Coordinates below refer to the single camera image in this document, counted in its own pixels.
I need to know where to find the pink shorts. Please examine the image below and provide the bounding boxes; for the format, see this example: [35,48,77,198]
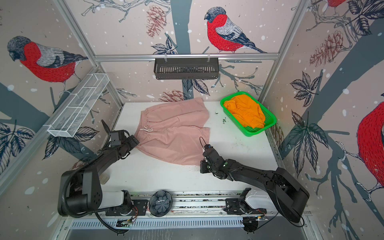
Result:
[135,98,210,166]

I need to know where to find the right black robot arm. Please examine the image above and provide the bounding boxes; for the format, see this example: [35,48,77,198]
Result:
[201,145,310,224]

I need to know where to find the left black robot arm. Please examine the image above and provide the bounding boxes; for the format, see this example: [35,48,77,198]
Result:
[58,130,140,218]

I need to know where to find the orange shorts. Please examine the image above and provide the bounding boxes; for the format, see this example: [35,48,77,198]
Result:
[224,95,266,129]

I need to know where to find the black round fan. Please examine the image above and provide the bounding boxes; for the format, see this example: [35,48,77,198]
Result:
[149,190,173,217]

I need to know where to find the green plastic basket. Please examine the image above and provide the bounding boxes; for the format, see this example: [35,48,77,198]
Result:
[220,92,277,137]

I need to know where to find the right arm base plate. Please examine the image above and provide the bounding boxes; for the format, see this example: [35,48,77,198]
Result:
[223,199,267,215]

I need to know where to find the white mesh wall shelf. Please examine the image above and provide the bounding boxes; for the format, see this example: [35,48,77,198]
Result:
[48,73,110,138]

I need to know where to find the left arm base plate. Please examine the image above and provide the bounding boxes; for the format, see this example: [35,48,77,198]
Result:
[106,200,149,217]

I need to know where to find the horizontal aluminium frame bar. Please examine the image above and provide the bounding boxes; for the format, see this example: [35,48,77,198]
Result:
[94,53,280,63]

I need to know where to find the black hanging wire basket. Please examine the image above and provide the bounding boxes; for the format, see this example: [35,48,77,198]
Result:
[154,58,219,80]

